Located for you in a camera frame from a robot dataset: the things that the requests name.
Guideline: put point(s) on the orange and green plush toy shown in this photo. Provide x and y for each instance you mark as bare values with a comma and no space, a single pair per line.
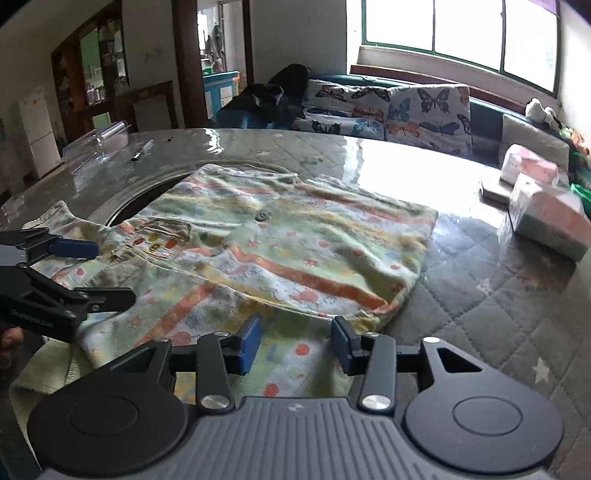
577,141

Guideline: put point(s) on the blue cabinet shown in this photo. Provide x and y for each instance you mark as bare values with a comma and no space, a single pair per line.
219,92

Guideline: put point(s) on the green framed window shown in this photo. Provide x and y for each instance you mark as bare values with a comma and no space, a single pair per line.
461,27

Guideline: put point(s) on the teal sofa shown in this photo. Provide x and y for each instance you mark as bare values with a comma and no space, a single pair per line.
485,117

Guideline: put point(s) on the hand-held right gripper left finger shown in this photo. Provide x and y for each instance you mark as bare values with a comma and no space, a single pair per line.
249,346

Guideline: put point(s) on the black bag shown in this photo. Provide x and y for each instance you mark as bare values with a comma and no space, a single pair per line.
268,99

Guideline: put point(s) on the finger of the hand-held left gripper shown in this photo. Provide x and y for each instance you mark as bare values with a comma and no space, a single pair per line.
74,249
111,297

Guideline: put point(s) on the dark wooden shelf cabinet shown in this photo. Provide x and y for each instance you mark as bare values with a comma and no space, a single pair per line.
69,83

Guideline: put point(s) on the green bowl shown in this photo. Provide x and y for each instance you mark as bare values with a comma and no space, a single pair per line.
581,191

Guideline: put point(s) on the brown door frame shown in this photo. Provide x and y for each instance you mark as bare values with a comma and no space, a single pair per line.
187,69

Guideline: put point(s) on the wooden framed white board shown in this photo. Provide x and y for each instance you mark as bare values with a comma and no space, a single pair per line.
147,108

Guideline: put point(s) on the white refrigerator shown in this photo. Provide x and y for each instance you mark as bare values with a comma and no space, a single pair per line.
39,134

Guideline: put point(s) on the purple cloth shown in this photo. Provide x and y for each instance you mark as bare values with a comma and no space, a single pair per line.
551,5

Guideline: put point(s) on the clear plastic food container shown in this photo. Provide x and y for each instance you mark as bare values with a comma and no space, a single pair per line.
97,147

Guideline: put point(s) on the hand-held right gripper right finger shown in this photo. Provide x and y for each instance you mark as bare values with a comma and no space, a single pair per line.
344,346

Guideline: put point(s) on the butterfly print pillow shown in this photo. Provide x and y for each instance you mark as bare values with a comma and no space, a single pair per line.
341,108
429,117

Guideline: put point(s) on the pink and white tissue pack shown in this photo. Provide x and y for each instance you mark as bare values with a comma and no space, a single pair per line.
526,164

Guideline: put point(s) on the person's left hand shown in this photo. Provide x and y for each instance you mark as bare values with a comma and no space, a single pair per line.
9,344

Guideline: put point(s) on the grey pillow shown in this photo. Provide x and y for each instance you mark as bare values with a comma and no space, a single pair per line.
531,138

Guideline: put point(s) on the pink and green tissue pack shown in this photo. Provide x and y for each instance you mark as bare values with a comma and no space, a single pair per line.
549,217

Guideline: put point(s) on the black pen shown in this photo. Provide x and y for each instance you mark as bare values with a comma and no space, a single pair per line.
141,151

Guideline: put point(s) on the white and black plush toy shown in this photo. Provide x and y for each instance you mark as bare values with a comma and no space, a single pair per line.
540,113

